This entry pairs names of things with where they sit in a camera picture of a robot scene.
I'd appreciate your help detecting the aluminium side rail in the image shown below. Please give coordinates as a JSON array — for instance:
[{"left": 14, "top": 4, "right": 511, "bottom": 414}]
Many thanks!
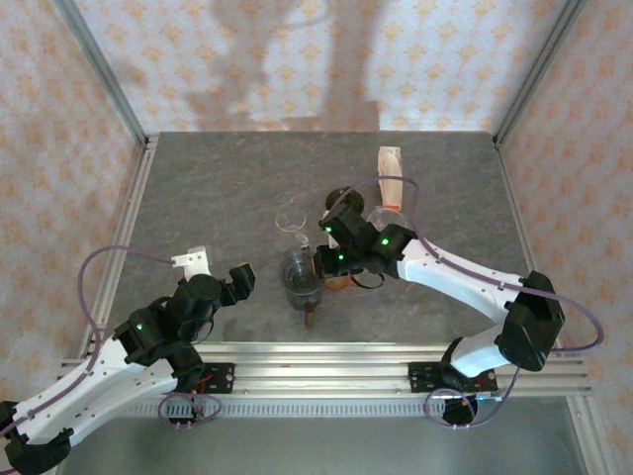
[{"left": 78, "top": 134, "right": 160, "bottom": 358}]

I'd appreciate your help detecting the aluminium base beam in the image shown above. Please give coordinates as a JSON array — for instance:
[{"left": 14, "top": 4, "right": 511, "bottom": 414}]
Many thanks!
[{"left": 58, "top": 340, "right": 594, "bottom": 397}]

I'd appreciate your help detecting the clear glass beaker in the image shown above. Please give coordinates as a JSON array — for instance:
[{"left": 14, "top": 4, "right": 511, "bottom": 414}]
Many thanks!
[{"left": 279, "top": 248, "right": 325, "bottom": 298}]

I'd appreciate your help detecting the aluminium corner post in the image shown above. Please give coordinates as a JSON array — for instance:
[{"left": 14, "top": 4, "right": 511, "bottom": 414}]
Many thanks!
[
  {"left": 494, "top": 0, "right": 589, "bottom": 148},
  {"left": 52, "top": 0, "right": 149, "bottom": 145}
]

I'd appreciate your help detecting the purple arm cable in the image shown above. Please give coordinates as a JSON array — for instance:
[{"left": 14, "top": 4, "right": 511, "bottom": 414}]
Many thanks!
[
  {"left": 0, "top": 245, "right": 224, "bottom": 432},
  {"left": 325, "top": 177, "right": 605, "bottom": 430}
]

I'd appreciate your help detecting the slotted grey cable duct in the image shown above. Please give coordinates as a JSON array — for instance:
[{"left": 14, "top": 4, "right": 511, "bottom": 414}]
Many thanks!
[{"left": 116, "top": 399, "right": 449, "bottom": 421}]

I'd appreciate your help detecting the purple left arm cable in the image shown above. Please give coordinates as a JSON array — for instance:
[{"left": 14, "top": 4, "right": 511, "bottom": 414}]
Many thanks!
[{"left": 0, "top": 245, "right": 224, "bottom": 432}]

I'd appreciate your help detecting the aluminium frame leg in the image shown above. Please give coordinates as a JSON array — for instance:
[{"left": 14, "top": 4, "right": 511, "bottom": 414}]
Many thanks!
[{"left": 566, "top": 394, "right": 620, "bottom": 475}]

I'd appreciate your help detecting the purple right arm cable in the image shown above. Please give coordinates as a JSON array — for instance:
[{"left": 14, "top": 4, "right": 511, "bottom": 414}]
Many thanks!
[{"left": 325, "top": 177, "right": 605, "bottom": 430}]

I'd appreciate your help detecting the white orange coffee bag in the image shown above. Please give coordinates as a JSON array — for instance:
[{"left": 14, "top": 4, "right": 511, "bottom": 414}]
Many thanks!
[{"left": 376, "top": 145, "right": 405, "bottom": 209}]

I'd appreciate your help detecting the dark green glass jar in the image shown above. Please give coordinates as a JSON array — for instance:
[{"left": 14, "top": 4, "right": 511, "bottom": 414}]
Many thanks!
[{"left": 324, "top": 186, "right": 367, "bottom": 215}]

